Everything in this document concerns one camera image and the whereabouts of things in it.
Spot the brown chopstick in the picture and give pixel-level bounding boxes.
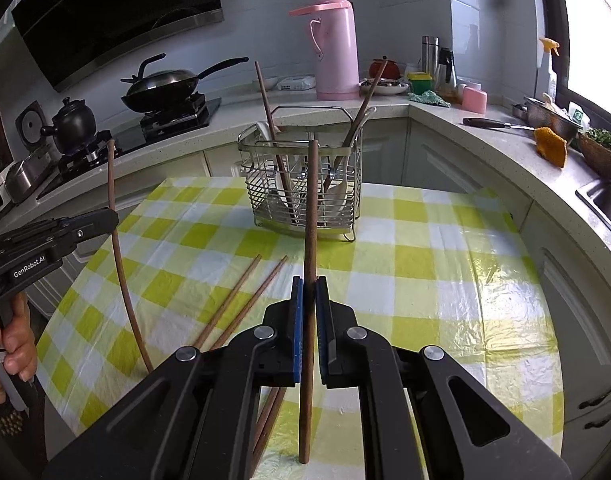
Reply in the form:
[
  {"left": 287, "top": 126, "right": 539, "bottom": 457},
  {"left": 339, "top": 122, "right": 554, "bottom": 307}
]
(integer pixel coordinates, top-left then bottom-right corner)
[
  {"left": 194, "top": 254, "right": 261, "bottom": 350},
  {"left": 210, "top": 254, "right": 290, "bottom": 476},
  {"left": 106, "top": 138, "right": 156, "bottom": 374},
  {"left": 253, "top": 387, "right": 280, "bottom": 448},
  {"left": 323, "top": 56, "right": 389, "bottom": 192},
  {"left": 254, "top": 61, "right": 294, "bottom": 216}
]

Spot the dark chopstick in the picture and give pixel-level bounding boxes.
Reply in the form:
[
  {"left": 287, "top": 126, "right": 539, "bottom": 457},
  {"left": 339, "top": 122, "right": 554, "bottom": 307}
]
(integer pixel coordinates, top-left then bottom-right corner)
[{"left": 299, "top": 139, "right": 319, "bottom": 464}]

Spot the person's left hand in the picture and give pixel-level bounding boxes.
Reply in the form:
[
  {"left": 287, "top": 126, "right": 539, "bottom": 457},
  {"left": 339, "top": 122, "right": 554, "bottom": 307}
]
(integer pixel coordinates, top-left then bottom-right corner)
[{"left": 0, "top": 292, "right": 37, "bottom": 382}]

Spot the black clay pot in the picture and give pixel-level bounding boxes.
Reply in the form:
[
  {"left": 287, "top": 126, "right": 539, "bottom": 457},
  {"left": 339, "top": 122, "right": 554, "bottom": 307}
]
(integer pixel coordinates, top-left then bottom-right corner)
[{"left": 40, "top": 96, "right": 97, "bottom": 155}]

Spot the black gas stove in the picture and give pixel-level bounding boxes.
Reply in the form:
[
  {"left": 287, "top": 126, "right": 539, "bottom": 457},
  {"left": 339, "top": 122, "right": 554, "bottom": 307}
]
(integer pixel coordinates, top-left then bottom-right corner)
[{"left": 37, "top": 96, "right": 222, "bottom": 198}]

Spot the black wok pan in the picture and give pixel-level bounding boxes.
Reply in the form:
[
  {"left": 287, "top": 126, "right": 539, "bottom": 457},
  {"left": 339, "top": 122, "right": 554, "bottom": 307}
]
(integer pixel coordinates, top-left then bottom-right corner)
[{"left": 121, "top": 53, "right": 249, "bottom": 113}]

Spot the yellow white checkered tablecloth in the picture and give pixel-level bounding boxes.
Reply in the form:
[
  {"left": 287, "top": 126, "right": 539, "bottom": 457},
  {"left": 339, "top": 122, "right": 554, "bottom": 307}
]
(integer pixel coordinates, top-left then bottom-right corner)
[{"left": 37, "top": 178, "right": 563, "bottom": 450}]

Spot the black range hood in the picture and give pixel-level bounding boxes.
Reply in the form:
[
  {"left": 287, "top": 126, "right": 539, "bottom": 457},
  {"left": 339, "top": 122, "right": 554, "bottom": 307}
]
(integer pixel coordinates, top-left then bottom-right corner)
[{"left": 12, "top": 0, "right": 224, "bottom": 91}]

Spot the white spoon in basket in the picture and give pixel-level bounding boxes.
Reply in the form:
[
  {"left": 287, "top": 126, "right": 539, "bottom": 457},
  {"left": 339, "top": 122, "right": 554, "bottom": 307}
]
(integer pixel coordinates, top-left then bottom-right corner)
[{"left": 327, "top": 156, "right": 357, "bottom": 218}]

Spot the white packet on counter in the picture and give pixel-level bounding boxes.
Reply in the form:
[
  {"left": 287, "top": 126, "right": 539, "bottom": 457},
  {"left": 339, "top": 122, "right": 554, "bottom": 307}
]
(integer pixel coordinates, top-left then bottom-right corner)
[{"left": 276, "top": 76, "right": 316, "bottom": 91}]

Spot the steel sink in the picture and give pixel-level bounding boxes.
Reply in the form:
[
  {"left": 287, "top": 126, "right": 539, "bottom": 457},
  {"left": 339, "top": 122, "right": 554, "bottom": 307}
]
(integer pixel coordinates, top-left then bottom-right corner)
[{"left": 575, "top": 179, "right": 611, "bottom": 232}]

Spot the orange sponge cloth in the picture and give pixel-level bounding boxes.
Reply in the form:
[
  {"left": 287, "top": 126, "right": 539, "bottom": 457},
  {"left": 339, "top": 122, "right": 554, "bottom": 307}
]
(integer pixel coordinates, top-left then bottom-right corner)
[{"left": 534, "top": 127, "right": 567, "bottom": 168}]

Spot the wicker basket with greens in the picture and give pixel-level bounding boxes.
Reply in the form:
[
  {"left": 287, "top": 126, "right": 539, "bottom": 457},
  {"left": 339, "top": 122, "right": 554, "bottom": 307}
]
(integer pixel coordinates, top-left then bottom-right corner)
[{"left": 578, "top": 128, "right": 611, "bottom": 179}]

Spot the pink thermos jug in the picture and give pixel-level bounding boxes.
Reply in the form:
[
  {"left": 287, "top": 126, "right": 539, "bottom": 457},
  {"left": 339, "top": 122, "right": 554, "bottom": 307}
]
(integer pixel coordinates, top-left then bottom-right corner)
[{"left": 289, "top": 0, "right": 360, "bottom": 101}]

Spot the steel tray by window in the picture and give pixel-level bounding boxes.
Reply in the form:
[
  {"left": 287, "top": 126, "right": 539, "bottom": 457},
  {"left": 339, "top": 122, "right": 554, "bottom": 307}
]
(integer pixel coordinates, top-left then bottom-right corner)
[{"left": 511, "top": 96, "right": 580, "bottom": 144}]

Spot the pink plastic container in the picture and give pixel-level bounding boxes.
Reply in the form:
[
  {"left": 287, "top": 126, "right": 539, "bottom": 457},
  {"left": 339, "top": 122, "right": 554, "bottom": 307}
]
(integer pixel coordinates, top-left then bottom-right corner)
[{"left": 462, "top": 84, "right": 488, "bottom": 115}]

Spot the red pot on plate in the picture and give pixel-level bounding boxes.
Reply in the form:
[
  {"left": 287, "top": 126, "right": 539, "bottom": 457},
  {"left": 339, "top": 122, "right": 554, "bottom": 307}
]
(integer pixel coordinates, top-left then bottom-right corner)
[{"left": 360, "top": 56, "right": 409, "bottom": 96}]

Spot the green cloth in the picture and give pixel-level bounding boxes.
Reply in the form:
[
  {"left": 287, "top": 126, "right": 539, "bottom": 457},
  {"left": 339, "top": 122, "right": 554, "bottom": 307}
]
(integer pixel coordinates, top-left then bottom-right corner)
[{"left": 407, "top": 90, "right": 451, "bottom": 108}]

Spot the black coffee pot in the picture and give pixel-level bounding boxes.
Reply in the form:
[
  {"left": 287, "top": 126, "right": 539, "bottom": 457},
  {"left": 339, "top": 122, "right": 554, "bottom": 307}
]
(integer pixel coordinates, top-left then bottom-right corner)
[{"left": 435, "top": 48, "right": 457, "bottom": 96}]

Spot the green yellow box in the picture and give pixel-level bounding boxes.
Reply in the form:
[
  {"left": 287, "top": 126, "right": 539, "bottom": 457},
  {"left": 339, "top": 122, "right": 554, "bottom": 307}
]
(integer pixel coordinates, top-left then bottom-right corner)
[{"left": 406, "top": 72, "right": 433, "bottom": 96}]

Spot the spray bottle yellow nozzle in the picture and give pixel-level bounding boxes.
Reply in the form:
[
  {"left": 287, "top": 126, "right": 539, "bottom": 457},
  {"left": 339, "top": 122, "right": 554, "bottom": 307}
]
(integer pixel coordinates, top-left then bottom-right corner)
[{"left": 534, "top": 37, "right": 559, "bottom": 100}]

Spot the steel thermos bottle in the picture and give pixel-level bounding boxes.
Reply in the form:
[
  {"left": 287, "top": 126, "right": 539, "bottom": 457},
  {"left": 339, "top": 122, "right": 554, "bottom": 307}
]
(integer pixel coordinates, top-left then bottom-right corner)
[{"left": 421, "top": 36, "right": 440, "bottom": 76}]

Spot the steel wire utensil basket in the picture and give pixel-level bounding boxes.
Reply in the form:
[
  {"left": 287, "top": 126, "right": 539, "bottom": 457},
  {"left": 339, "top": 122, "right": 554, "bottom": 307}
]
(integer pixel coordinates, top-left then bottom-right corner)
[{"left": 237, "top": 105, "right": 363, "bottom": 242}]

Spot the black handled knife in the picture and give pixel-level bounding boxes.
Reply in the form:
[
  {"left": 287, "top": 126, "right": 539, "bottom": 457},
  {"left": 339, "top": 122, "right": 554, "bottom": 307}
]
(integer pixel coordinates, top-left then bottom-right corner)
[{"left": 462, "top": 117, "right": 534, "bottom": 132}]

